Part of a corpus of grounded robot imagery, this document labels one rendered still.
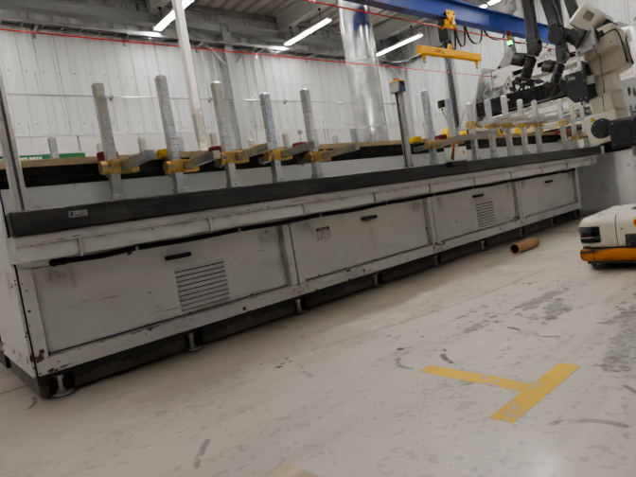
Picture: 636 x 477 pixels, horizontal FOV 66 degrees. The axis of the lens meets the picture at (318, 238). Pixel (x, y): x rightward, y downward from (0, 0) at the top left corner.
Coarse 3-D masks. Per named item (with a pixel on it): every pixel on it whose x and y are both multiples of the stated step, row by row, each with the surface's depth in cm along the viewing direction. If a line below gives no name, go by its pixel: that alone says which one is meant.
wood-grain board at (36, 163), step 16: (320, 144) 275; (336, 144) 283; (368, 144) 300; (384, 144) 310; (400, 144) 322; (32, 160) 182; (48, 160) 185; (64, 160) 189; (80, 160) 192; (96, 160) 196
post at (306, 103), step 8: (304, 88) 243; (304, 96) 242; (304, 104) 243; (304, 112) 244; (304, 120) 245; (312, 120) 245; (312, 128) 244; (312, 136) 244; (312, 168) 246; (320, 168) 246
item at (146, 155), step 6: (144, 150) 164; (150, 150) 164; (132, 156) 172; (138, 156) 168; (144, 156) 165; (150, 156) 164; (126, 162) 178; (132, 162) 173; (138, 162) 169; (144, 162) 171; (126, 168) 181
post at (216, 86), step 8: (216, 88) 210; (216, 96) 210; (216, 104) 211; (224, 104) 212; (216, 112) 212; (224, 112) 212; (224, 120) 212; (224, 128) 212; (224, 136) 211; (224, 144) 211; (224, 168) 214; (232, 168) 213; (232, 176) 213
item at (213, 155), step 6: (216, 150) 180; (198, 156) 188; (204, 156) 184; (210, 156) 181; (216, 156) 180; (186, 162) 196; (192, 162) 192; (198, 162) 189; (204, 162) 186; (168, 174) 210
